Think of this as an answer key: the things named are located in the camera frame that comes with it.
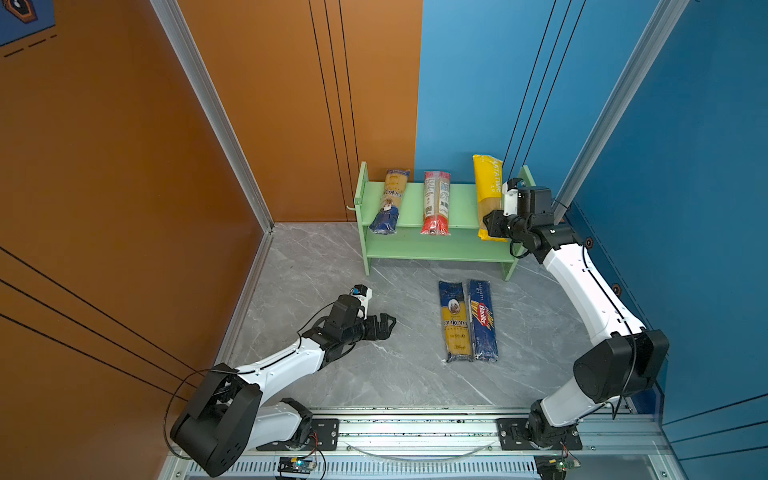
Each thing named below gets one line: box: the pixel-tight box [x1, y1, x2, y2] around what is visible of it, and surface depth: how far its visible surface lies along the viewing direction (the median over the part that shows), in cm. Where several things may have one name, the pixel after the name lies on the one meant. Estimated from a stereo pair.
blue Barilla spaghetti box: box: [470, 279, 499, 362], surface depth 91 cm
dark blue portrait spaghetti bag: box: [438, 281, 474, 363], surface depth 93 cm
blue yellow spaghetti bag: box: [368, 169, 410, 235], surface depth 87 cm
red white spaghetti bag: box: [420, 171, 452, 236], surface depth 84 cm
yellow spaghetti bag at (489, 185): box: [472, 154, 508, 243], surface depth 85 cm
